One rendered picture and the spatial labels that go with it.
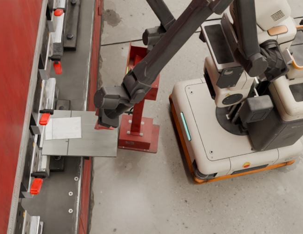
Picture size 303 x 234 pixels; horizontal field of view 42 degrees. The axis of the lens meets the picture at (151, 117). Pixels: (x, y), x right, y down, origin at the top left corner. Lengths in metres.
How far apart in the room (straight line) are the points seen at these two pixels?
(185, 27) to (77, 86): 0.72
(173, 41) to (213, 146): 1.25
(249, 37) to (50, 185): 0.88
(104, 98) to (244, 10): 0.49
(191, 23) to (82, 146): 0.61
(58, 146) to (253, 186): 1.47
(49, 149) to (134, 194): 1.07
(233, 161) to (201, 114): 0.34
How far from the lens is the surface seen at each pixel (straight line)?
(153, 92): 1.88
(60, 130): 1.50
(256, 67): 1.41
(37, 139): 1.50
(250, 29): 1.30
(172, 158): 2.54
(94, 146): 1.46
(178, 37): 1.15
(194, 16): 1.13
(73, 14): 1.92
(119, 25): 3.06
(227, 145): 2.34
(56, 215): 1.52
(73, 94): 1.71
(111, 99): 1.23
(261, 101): 1.96
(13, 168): 1.00
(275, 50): 1.51
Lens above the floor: 2.35
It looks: 62 degrees down
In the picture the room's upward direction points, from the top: 12 degrees clockwise
